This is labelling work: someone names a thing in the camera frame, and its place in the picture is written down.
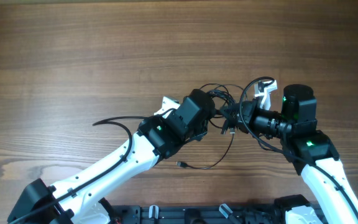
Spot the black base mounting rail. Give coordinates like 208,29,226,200
107,204,286,224

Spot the black cable bundle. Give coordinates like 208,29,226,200
199,82,245,135

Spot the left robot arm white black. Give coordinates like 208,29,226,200
7,89,216,223

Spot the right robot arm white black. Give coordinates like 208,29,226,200
220,82,358,223

